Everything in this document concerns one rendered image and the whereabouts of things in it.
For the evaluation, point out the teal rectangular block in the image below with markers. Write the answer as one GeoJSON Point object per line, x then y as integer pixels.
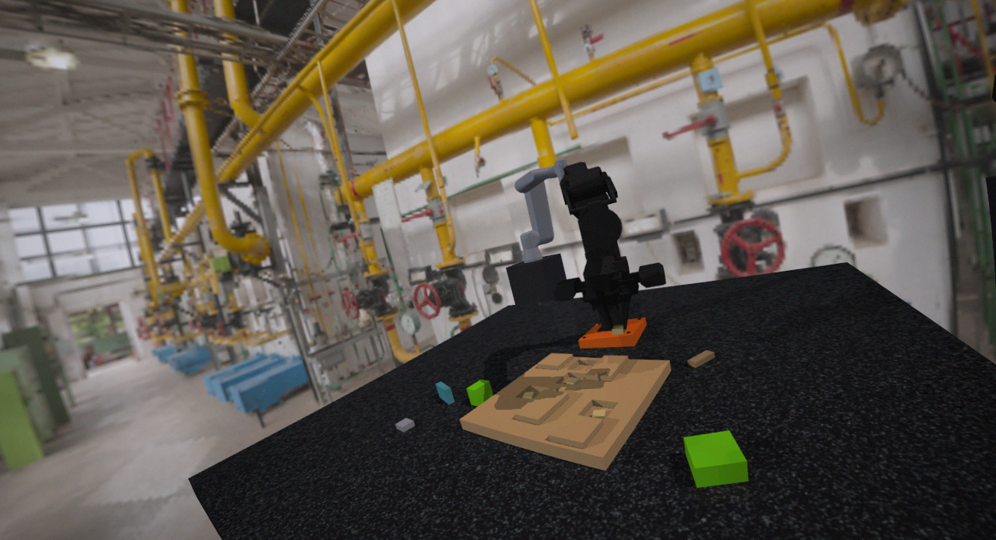
{"type": "Point", "coordinates": [445, 392]}

